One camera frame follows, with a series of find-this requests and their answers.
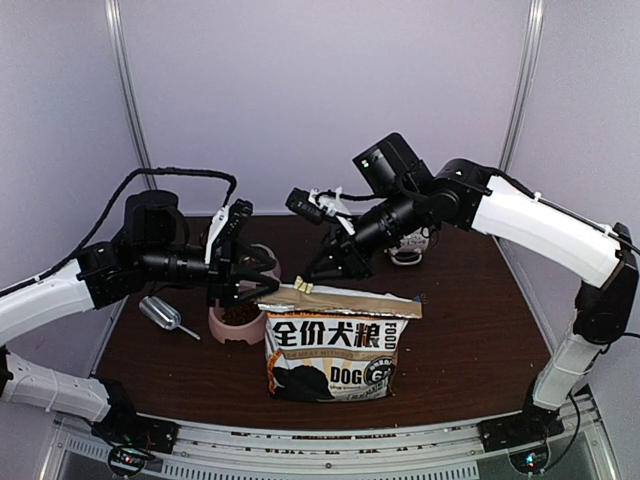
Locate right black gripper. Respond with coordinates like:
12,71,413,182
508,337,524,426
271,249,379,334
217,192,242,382
301,185,425,281

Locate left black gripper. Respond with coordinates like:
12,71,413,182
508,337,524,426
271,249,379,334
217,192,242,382
137,237,279,308

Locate yellow binder clip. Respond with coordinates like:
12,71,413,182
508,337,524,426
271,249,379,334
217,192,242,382
293,276,314,294

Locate pink double pet bowl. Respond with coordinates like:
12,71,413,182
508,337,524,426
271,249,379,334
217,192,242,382
209,244,281,345

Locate dog food bag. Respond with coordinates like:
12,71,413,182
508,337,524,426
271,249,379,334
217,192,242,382
258,285,422,403

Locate metal scoop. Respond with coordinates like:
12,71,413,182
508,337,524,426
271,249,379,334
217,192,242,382
138,296,201,341

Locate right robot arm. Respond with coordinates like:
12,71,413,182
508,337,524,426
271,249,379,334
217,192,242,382
286,132,639,442

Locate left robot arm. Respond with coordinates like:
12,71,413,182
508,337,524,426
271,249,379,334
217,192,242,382
1,190,279,444

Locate dog food kibble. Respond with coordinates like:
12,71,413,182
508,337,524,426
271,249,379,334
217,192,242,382
221,303,261,327

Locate steel bowl insert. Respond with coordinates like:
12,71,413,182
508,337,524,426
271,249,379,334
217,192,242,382
239,244,276,274

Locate patterned ceramic mug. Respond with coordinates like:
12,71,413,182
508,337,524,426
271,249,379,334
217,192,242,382
387,230,430,267

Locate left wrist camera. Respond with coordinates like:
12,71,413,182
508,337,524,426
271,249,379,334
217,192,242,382
204,199,253,265

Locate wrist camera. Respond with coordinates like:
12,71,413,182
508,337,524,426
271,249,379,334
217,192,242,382
285,187,355,235
204,199,253,265

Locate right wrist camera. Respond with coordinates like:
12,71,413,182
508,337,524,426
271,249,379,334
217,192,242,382
285,187,355,235

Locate front aluminium rail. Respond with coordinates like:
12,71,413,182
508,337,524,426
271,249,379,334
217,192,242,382
49,409,609,480

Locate left black braided cable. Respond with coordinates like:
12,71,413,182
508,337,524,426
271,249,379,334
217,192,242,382
29,167,239,281

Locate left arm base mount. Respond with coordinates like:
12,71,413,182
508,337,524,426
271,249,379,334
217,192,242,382
89,380,179,479

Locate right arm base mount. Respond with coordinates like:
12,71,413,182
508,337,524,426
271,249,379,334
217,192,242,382
477,389,565,476

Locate right aluminium frame post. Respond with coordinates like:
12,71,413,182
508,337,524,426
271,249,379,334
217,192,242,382
498,0,545,172

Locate aluminium frame post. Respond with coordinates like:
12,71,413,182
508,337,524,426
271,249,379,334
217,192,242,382
104,0,151,168
498,0,545,172

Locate left aluminium frame post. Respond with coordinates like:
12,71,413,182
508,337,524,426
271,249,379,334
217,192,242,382
104,0,151,168

